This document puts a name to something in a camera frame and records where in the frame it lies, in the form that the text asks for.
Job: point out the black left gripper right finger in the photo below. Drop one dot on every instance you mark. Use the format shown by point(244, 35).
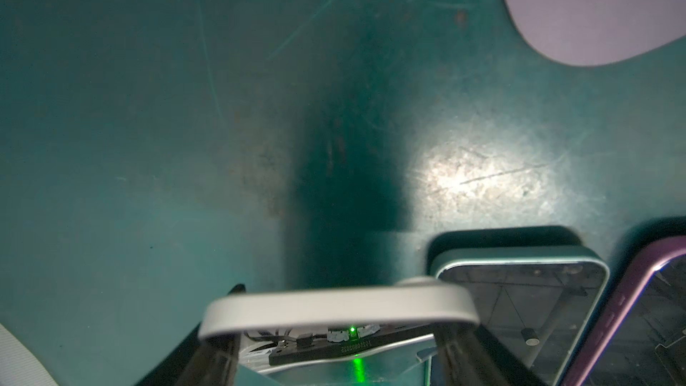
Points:
point(471, 355)

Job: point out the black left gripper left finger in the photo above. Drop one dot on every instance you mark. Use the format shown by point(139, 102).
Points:
point(196, 361)

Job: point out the silver phone black screen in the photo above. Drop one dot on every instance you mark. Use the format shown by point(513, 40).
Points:
point(537, 301)

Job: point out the purple phone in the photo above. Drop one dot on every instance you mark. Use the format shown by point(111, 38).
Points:
point(639, 336)

